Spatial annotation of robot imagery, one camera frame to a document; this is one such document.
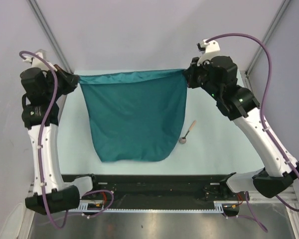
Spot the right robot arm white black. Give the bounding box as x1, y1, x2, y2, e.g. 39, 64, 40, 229
183, 56, 299, 200

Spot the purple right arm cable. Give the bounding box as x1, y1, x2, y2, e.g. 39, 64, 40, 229
205, 32, 299, 234

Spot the white slotted cable duct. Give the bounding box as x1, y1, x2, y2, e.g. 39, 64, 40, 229
69, 199, 223, 214

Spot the left aluminium corner post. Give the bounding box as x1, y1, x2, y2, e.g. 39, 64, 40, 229
26, 0, 74, 73

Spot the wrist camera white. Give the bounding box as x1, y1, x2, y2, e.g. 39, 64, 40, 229
20, 49, 56, 71
197, 39, 220, 66

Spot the wooden handled metal spoon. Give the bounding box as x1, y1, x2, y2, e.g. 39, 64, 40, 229
178, 120, 197, 144

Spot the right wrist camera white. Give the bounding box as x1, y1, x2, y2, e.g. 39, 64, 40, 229
197, 39, 220, 66

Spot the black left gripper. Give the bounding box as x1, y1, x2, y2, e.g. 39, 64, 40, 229
43, 64, 79, 101

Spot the right aluminium side rail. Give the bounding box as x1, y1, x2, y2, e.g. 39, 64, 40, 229
240, 71, 279, 175

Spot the right aluminium corner post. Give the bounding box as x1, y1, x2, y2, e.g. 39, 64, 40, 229
245, 0, 292, 76

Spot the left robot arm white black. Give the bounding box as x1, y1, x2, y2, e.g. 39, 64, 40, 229
20, 65, 100, 215

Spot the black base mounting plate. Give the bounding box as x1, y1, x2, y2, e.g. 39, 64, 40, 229
61, 174, 281, 220

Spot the aluminium corner post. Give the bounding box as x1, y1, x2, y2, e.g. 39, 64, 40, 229
245, 0, 292, 76
26, 0, 74, 73

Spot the teal satin napkin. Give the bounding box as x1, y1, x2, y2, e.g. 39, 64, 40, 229
80, 69, 187, 162

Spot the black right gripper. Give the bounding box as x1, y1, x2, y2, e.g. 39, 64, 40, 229
183, 55, 222, 101

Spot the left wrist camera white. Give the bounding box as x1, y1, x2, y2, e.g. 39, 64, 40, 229
20, 49, 56, 71

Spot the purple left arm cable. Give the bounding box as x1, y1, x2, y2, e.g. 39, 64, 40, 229
19, 51, 115, 229

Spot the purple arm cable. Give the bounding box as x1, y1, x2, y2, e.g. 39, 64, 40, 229
205, 32, 299, 234
19, 51, 115, 229

